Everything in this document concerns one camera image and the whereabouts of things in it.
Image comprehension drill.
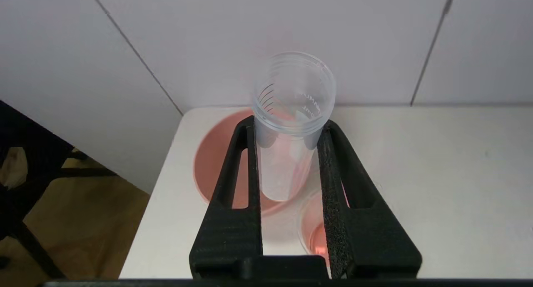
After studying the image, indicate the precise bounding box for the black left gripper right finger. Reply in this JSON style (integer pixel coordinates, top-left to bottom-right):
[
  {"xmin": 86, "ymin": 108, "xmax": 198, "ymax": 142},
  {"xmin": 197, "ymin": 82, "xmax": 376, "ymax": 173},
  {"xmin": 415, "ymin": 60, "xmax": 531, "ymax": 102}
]
[{"xmin": 316, "ymin": 120, "xmax": 423, "ymax": 279}]

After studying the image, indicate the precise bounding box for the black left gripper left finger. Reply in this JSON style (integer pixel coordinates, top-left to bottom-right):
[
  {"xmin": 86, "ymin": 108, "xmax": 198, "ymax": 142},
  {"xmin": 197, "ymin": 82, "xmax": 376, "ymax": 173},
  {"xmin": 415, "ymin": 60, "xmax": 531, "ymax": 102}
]
[{"xmin": 189, "ymin": 115, "xmax": 264, "ymax": 279}]

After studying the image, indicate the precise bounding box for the red pigment test tube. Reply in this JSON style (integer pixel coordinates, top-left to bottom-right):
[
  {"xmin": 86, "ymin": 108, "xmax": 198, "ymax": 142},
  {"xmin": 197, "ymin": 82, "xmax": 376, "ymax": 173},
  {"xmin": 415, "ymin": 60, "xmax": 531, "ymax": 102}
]
[{"xmin": 251, "ymin": 51, "xmax": 336, "ymax": 202}]

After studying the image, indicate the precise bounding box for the clear glass beaker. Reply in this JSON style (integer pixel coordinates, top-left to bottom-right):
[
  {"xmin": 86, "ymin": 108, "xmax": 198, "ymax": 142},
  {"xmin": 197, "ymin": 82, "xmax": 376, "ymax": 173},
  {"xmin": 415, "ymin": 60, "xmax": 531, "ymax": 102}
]
[{"xmin": 296, "ymin": 186, "xmax": 355, "ymax": 259}]

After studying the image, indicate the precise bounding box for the pink plastic bowl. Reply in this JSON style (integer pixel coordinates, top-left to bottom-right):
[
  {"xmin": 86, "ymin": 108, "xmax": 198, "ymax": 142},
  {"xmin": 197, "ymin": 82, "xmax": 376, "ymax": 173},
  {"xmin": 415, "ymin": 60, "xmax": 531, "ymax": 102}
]
[{"xmin": 193, "ymin": 109, "xmax": 326, "ymax": 216}]

